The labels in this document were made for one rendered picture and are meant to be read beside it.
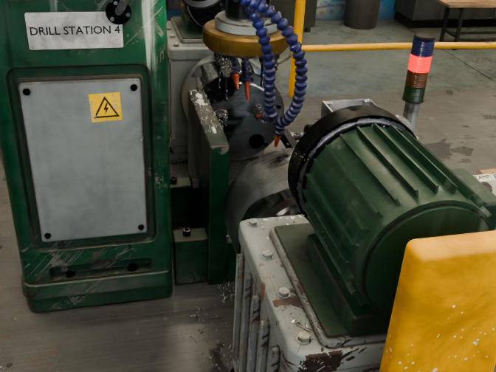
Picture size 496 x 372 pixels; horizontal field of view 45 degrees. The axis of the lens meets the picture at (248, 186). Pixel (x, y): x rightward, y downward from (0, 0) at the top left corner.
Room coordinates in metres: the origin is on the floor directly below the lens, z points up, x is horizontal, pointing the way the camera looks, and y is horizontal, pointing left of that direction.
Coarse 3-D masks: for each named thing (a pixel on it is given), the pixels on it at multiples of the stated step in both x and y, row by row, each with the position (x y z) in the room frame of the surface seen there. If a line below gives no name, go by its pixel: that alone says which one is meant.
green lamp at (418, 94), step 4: (404, 88) 1.66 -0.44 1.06; (408, 88) 1.65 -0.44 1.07; (412, 88) 1.64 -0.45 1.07; (424, 88) 1.64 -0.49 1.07; (404, 92) 1.66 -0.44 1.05; (408, 92) 1.64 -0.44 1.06; (412, 92) 1.64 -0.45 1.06; (416, 92) 1.63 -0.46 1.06; (420, 92) 1.64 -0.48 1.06; (404, 96) 1.65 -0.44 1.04; (408, 96) 1.64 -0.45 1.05; (412, 96) 1.64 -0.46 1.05; (416, 96) 1.63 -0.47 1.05; (420, 96) 1.64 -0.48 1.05; (408, 100) 1.64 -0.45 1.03; (412, 100) 1.64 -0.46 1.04; (416, 100) 1.63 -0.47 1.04; (420, 100) 1.64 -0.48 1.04
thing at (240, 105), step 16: (208, 64) 1.53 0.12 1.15; (240, 64) 1.50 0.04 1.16; (256, 64) 1.57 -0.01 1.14; (192, 80) 1.51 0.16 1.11; (208, 80) 1.44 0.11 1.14; (224, 80) 1.43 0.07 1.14; (240, 80) 1.44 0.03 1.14; (256, 80) 1.45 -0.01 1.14; (208, 96) 1.42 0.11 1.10; (240, 96) 1.44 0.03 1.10; (256, 96) 1.45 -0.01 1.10; (224, 112) 1.40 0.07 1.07; (240, 112) 1.44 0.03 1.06; (256, 112) 1.42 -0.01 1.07; (224, 128) 1.43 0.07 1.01; (240, 128) 1.44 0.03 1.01; (256, 128) 1.45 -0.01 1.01; (272, 128) 1.46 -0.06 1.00; (240, 144) 1.44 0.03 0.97; (256, 144) 1.44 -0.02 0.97
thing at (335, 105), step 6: (324, 102) 1.32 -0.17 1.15; (336, 102) 1.33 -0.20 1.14; (342, 102) 1.33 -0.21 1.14; (348, 102) 1.34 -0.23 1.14; (354, 102) 1.34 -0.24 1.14; (360, 102) 1.35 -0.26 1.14; (366, 102) 1.33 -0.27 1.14; (372, 102) 1.33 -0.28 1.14; (324, 108) 1.31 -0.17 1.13; (330, 108) 1.28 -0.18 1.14; (336, 108) 1.33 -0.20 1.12; (324, 114) 1.30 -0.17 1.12
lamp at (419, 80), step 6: (408, 72) 1.66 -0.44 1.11; (414, 72) 1.64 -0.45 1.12; (426, 72) 1.64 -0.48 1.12; (408, 78) 1.65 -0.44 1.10; (414, 78) 1.64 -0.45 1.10; (420, 78) 1.63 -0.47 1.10; (426, 78) 1.64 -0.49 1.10; (408, 84) 1.65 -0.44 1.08; (414, 84) 1.64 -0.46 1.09; (420, 84) 1.63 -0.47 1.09; (426, 84) 1.65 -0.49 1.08
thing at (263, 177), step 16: (256, 160) 1.00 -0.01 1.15; (272, 160) 0.99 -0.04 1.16; (288, 160) 0.98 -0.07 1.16; (240, 176) 0.99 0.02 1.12; (256, 176) 0.96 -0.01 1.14; (272, 176) 0.93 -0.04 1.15; (240, 192) 0.95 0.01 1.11; (256, 192) 0.91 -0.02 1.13; (272, 192) 0.89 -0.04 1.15; (288, 192) 0.88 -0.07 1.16; (224, 208) 0.98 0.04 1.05; (240, 208) 0.92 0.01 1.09; (256, 208) 0.88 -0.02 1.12; (272, 208) 0.85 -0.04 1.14; (288, 208) 0.85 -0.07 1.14
